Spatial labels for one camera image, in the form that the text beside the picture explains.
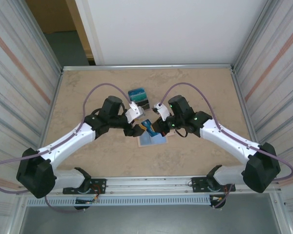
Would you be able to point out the light blue tray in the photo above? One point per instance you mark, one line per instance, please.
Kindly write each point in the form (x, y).
(149, 141)

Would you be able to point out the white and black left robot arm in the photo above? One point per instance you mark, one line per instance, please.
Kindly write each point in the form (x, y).
(63, 143)

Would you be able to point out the clear acrylic card organizer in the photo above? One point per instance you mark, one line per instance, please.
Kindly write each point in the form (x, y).
(146, 107)

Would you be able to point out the black VIP credit card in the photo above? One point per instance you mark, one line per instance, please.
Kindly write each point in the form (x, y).
(145, 104)

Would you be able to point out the teal credit card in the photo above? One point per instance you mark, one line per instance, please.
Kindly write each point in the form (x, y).
(136, 97)

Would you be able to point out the dark blue credit card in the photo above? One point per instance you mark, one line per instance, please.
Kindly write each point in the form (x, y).
(136, 91)

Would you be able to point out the small electronics board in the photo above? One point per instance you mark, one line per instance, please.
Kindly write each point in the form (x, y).
(86, 201)

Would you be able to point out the tan wooden door jamb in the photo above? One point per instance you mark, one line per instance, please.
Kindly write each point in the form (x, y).
(80, 29)

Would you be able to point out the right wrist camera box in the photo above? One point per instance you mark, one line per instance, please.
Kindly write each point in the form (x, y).
(164, 113)

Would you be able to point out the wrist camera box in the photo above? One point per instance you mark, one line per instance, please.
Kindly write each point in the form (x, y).
(134, 113)
(164, 113)

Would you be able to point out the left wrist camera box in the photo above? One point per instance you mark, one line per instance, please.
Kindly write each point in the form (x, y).
(134, 113)

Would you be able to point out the long aluminium mounting rail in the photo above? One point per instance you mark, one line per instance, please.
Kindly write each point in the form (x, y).
(149, 185)

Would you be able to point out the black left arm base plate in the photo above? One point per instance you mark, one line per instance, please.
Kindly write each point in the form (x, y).
(100, 185)

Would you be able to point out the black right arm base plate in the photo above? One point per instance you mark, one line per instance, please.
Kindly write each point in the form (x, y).
(197, 185)

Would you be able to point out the aluminium frame post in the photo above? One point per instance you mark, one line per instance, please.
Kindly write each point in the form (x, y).
(247, 36)
(47, 36)

